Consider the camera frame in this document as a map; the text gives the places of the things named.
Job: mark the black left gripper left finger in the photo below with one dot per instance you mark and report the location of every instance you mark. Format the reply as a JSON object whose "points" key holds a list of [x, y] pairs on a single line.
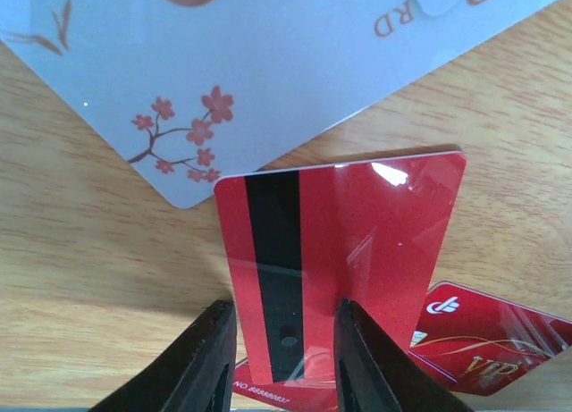
{"points": [[195, 373]]}

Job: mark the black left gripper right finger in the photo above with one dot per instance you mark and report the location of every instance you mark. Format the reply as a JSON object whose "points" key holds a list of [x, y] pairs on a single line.
{"points": [[374, 374]]}

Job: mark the white card under arm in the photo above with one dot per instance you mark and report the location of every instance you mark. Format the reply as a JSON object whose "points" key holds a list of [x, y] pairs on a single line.
{"points": [[188, 90]]}

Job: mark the red VIP card right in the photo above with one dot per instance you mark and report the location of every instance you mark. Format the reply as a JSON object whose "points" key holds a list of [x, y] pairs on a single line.
{"points": [[292, 395]]}

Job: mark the red vip card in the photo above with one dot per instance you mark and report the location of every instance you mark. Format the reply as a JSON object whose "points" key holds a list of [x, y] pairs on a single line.
{"points": [[292, 395], [474, 343]]}

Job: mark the red VIP card near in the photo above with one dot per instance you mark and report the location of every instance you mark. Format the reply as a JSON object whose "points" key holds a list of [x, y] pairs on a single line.
{"points": [[474, 343]]}

